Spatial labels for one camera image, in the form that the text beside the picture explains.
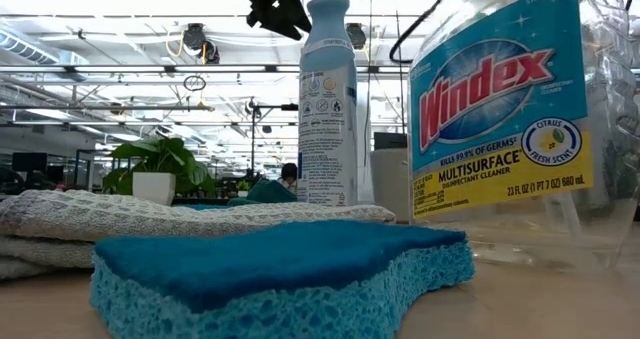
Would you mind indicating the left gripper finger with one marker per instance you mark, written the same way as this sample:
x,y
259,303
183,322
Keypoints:
x,y
292,21

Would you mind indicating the black monitor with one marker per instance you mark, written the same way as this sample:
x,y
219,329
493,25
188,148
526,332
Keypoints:
x,y
29,162

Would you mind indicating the grey plastic bin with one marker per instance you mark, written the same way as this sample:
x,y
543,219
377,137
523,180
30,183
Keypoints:
x,y
390,184

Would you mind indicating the black pole stand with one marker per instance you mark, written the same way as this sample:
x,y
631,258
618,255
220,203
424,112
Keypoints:
x,y
252,139

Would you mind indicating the dark green cloth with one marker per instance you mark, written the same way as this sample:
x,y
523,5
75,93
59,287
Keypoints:
x,y
267,194

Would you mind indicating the person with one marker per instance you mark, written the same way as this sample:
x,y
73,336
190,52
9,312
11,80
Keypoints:
x,y
289,174

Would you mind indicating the grey waffle towel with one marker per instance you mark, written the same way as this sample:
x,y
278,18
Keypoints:
x,y
150,214

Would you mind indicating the black ceiling fixture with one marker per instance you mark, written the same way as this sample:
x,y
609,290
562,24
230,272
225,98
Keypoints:
x,y
194,36
356,35

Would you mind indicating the green plant in white pot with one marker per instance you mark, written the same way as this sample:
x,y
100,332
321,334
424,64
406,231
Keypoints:
x,y
155,186

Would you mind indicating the small background plant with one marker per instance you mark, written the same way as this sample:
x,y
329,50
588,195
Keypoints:
x,y
242,186

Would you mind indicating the Windex bottle red nozzle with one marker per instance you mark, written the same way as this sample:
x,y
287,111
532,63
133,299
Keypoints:
x,y
500,104

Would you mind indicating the air freshener can blue cap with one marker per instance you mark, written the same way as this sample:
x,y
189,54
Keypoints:
x,y
327,129

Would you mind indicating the wavy blue sponge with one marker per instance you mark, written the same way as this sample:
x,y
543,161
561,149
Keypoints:
x,y
280,264
200,207

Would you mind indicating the black rectangular screen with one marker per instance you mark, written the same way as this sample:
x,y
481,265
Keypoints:
x,y
390,140

